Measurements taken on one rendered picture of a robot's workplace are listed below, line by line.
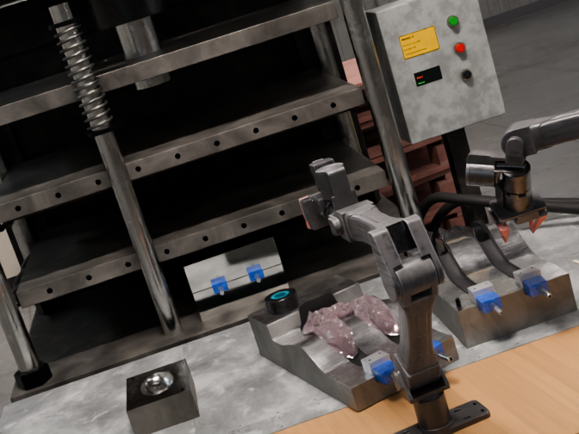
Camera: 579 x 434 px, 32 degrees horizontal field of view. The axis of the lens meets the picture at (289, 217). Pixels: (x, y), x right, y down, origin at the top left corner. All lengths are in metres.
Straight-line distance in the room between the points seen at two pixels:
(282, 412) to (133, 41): 1.33
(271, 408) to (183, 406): 0.21
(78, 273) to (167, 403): 0.72
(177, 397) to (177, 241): 0.71
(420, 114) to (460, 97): 0.13
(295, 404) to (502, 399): 0.47
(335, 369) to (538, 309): 0.46
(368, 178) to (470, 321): 0.83
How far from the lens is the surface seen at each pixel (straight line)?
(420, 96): 3.03
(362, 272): 2.96
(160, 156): 2.87
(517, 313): 2.29
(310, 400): 2.25
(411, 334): 1.83
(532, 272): 2.28
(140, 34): 3.10
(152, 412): 2.34
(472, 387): 2.11
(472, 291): 2.25
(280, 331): 2.44
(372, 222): 1.81
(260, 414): 2.26
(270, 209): 2.92
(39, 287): 2.96
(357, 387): 2.12
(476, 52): 3.07
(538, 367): 2.13
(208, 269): 2.94
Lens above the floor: 1.73
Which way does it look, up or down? 15 degrees down
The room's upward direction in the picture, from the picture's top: 17 degrees counter-clockwise
